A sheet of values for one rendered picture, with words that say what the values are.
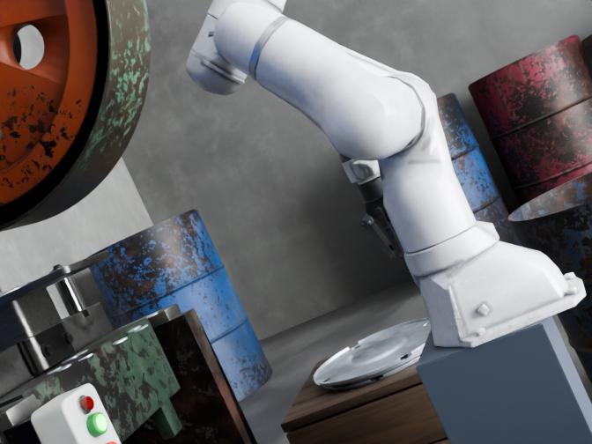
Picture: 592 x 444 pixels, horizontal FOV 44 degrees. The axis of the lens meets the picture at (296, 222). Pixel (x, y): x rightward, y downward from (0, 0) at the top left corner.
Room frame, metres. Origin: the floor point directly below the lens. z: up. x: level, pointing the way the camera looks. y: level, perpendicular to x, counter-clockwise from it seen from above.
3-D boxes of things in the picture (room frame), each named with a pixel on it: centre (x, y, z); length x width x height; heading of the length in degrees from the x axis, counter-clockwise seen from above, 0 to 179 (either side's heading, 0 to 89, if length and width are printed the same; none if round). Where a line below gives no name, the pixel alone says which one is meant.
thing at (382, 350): (1.50, -0.04, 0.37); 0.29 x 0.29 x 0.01
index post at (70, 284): (1.35, 0.43, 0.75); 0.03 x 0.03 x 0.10; 75
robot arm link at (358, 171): (1.41, -0.18, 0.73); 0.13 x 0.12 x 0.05; 152
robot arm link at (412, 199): (1.08, -0.20, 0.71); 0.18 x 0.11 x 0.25; 149
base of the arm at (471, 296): (1.04, -0.22, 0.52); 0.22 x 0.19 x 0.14; 70
